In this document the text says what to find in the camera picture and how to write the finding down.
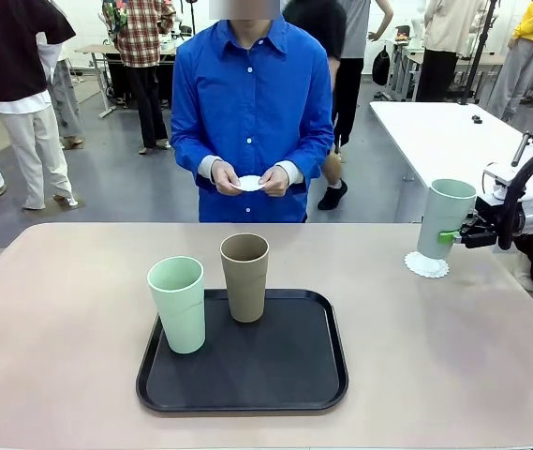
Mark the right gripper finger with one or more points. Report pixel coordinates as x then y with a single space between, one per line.
448 236
471 221

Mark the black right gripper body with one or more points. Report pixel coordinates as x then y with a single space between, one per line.
486 236

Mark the pale blue-green cup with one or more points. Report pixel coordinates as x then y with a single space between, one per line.
439 206

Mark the white scalloped paper coaster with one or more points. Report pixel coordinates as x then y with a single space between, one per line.
427 269
248 184

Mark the brown cup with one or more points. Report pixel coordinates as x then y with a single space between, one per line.
247 290

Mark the light green cup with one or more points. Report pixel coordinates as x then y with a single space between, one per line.
182 319

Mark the person's right forearm blue sleeve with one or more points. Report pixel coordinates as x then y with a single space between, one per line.
188 159

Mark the person's left forearm blue sleeve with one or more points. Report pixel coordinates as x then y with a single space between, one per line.
315 161

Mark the person's left hand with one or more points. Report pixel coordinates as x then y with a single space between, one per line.
277 182

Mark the person's right hand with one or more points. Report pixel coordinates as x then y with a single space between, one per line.
223 178

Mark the white background table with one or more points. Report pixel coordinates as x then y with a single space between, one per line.
434 136

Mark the black rod clamp assembly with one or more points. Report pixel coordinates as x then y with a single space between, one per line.
523 143

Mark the small black object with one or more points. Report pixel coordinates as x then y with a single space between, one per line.
477 119

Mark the black tripod pole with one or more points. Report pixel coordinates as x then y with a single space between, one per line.
479 56

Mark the person black shirt and shorts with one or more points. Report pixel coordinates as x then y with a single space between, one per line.
341 94

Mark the black hanging bag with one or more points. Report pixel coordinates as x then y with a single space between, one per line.
380 65

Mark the person beige shirt black trousers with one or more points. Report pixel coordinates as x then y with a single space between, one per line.
453 23

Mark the person in grey shirt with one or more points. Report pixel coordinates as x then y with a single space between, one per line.
362 28

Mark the person in blue shirt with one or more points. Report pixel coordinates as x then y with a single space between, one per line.
252 94

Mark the black plastic tray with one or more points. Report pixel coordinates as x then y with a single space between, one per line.
247 375

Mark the person in plaid shirt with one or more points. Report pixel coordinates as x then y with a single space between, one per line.
142 37

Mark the wooden background desk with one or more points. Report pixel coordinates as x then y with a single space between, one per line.
93 48

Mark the person in grey trousers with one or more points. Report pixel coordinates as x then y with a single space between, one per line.
67 94

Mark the person black shirt white trousers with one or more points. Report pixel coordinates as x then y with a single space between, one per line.
4 47

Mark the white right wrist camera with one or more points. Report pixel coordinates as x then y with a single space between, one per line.
498 175

